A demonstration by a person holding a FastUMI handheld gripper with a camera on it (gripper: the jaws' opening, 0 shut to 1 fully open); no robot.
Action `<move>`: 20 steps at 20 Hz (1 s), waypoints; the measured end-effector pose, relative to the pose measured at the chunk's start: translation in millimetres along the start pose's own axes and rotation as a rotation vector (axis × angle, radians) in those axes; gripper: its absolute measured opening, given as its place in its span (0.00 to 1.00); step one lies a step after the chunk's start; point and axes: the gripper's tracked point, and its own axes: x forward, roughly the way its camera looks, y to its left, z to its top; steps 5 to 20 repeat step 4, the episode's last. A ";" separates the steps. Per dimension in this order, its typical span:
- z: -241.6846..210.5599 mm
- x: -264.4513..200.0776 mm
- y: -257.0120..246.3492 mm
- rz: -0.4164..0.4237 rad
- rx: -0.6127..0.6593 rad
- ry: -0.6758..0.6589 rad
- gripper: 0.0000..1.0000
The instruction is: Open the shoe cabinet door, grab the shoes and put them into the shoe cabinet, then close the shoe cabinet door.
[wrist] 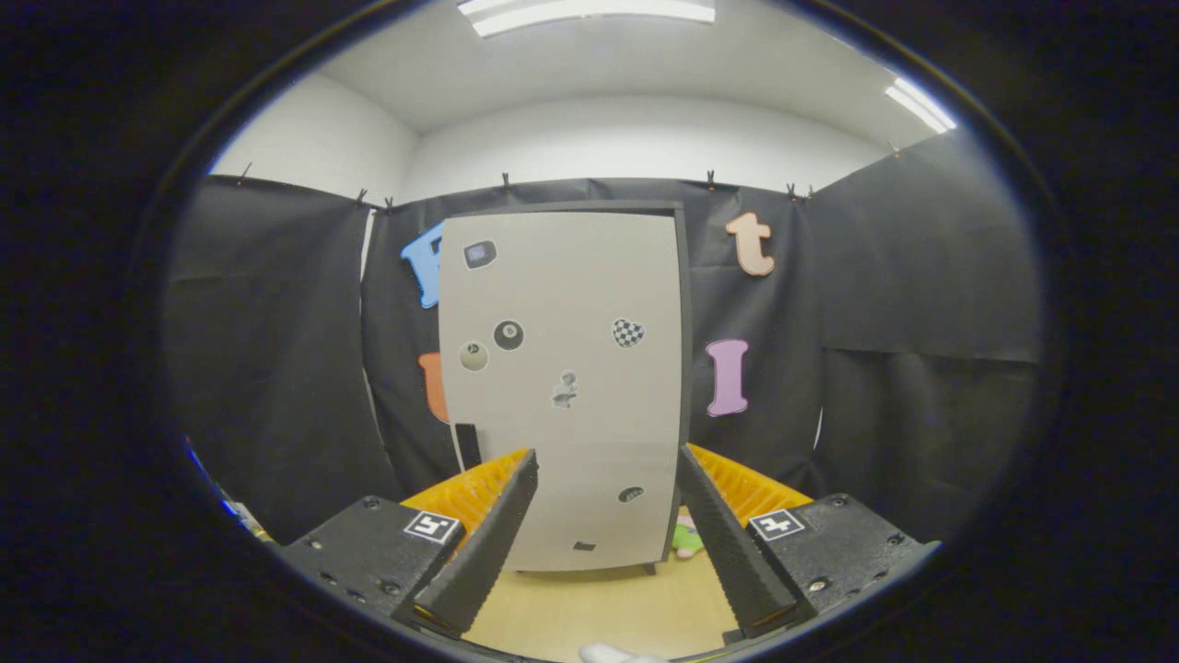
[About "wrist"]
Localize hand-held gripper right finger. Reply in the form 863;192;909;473
677;444;942;639

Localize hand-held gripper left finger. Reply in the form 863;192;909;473
276;448;538;639

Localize light grey shoe cabinet door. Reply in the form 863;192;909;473
439;212;683;572

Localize white shoe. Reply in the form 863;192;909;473
578;643;669;663

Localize dark grey shoe cabinet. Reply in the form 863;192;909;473
438;201;694;576

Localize pink and green plush toy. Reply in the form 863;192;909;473
671;514;706;560

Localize white box with clutter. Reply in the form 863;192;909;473
226;500;270;544

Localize black backdrop cloth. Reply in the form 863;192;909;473
164;129;1046;546

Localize long ceiling light panel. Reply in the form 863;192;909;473
458;0;718;38

